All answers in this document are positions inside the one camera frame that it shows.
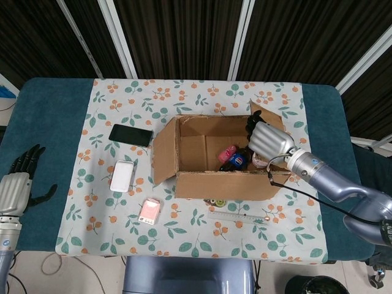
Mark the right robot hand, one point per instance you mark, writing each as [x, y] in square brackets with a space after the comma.
[269, 141]

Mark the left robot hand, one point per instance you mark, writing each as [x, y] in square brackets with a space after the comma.
[13, 194]

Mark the brown cardboard box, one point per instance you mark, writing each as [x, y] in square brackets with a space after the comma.
[220, 186]

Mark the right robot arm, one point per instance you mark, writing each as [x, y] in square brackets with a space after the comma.
[337, 183]

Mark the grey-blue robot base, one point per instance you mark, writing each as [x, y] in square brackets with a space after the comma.
[183, 275]

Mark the pink white round container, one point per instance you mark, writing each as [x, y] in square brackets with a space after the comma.
[258, 162]

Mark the dark cola bottle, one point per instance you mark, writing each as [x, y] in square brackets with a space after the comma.
[237, 159]

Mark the small pink bottle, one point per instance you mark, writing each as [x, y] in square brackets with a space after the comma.
[226, 153]

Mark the teal table cover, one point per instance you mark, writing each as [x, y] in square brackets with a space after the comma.
[46, 122]

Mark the correction tape dispenser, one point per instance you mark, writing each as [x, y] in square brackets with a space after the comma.
[219, 202]

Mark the transparent plastic ruler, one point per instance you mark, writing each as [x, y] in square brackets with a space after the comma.
[232, 217]

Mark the blue white rack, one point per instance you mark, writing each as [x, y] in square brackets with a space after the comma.
[4, 92]

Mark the dark fabric bundle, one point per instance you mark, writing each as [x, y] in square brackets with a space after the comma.
[373, 165]

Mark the white power bank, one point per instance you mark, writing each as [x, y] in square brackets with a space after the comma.
[122, 176]

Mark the black smartphone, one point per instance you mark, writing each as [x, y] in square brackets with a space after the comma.
[131, 134]

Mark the floral print tablecloth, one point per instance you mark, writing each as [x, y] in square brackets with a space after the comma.
[183, 245]

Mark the pink tissue pack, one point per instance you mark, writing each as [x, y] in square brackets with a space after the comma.
[149, 212]

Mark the black waste bin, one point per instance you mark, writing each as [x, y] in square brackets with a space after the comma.
[315, 284]

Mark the metal clamp fitting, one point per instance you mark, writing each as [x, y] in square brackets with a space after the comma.
[378, 274]

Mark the white frame rail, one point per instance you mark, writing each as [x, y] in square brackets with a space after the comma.
[367, 142]

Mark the grey slim frame post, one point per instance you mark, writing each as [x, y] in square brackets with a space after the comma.
[80, 38]

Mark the white double frame post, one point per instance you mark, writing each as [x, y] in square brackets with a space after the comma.
[119, 38]

